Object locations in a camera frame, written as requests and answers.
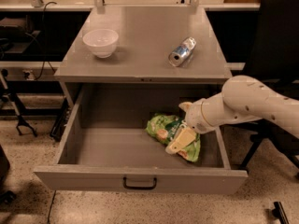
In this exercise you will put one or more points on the black office chair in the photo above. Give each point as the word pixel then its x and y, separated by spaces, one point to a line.
pixel 274 59

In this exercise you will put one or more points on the black object bottom right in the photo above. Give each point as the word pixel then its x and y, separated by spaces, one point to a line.
pixel 279 213

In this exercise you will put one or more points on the white bowl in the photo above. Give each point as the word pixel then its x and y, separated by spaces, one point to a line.
pixel 101 42

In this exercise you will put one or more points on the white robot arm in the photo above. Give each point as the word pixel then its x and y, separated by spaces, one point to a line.
pixel 241 99

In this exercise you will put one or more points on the black drawer handle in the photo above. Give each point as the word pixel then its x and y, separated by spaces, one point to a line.
pixel 139 185

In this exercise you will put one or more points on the grey cabinet counter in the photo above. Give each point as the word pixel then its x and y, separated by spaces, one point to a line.
pixel 147 35

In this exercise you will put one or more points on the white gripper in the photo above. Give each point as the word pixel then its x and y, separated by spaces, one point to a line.
pixel 194 116

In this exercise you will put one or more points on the green rice chip bag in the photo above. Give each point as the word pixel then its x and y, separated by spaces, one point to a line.
pixel 164 128

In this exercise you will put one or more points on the silver blue drink can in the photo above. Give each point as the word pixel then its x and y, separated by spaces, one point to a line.
pixel 181 53

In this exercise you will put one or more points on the black stand leg left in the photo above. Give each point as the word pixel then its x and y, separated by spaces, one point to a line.
pixel 12 97

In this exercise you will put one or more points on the grey open drawer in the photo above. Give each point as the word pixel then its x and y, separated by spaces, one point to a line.
pixel 105 141

